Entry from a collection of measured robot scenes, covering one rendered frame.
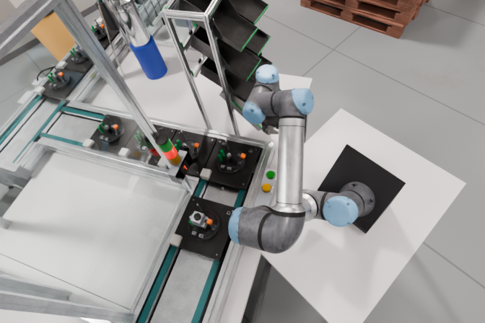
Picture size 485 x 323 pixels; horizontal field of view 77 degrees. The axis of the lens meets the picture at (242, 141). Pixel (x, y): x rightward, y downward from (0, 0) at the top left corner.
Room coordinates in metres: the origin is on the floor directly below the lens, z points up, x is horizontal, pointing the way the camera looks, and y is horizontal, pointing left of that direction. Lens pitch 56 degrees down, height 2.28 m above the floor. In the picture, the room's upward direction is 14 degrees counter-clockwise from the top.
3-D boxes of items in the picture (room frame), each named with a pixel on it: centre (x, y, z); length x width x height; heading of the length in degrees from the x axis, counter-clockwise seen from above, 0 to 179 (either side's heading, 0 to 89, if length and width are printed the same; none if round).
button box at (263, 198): (0.60, -0.06, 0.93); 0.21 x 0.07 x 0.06; 149
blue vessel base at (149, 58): (1.71, 0.47, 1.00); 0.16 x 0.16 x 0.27
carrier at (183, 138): (0.90, 0.29, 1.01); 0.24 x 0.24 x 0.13; 59
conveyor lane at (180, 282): (0.54, 0.26, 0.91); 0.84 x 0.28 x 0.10; 149
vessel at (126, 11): (1.71, 0.47, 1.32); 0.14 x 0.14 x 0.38
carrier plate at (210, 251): (0.49, 0.26, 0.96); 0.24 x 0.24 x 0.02; 59
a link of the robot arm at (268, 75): (0.71, -0.13, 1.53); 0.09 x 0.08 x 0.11; 146
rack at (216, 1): (1.16, 0.01, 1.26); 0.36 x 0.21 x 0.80; 149
